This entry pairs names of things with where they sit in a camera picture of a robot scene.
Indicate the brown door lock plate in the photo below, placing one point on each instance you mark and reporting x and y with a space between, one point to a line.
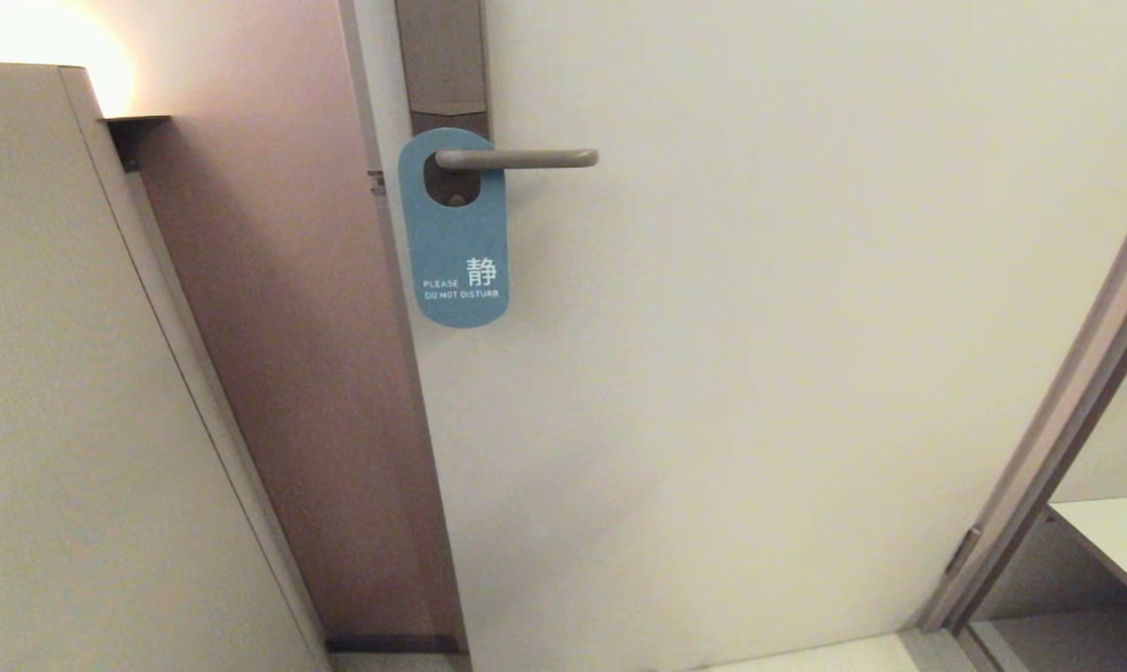
442 56

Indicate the dark baseboard strip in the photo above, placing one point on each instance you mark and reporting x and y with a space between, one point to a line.
391 643

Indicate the beige closet shelf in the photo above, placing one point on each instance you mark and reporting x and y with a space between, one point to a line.
1119 541

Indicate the dark wall lamp bracket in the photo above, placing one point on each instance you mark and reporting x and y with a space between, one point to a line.
134 135

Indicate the white and blue door hanger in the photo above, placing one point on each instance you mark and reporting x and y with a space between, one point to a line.
456 243

